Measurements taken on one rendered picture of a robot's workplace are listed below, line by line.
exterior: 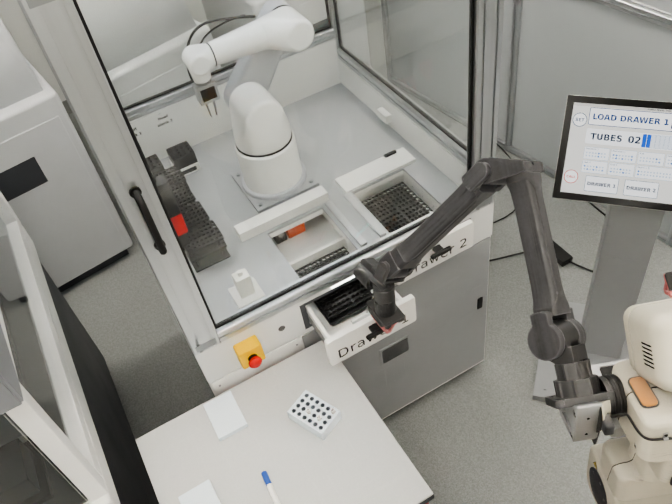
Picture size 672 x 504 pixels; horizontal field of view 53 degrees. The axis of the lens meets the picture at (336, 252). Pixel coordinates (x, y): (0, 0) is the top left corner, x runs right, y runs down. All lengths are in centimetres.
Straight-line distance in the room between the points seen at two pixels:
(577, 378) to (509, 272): 183
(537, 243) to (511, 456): 140
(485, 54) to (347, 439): 107
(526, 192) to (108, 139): 86
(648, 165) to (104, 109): 152
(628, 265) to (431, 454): 100
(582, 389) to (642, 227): 105
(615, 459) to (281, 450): 84
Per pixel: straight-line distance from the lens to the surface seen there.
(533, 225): 146
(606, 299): 267
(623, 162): 218
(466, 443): 273
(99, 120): 141
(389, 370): 246
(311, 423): 189
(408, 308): 195
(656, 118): 219
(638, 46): 308
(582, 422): 145
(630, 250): 247
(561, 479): 270
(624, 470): 174
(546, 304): 145
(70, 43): 133
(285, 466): 189
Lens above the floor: 243
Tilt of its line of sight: 46 degrees down
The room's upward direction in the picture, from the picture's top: 11 degrees counter-clockwise
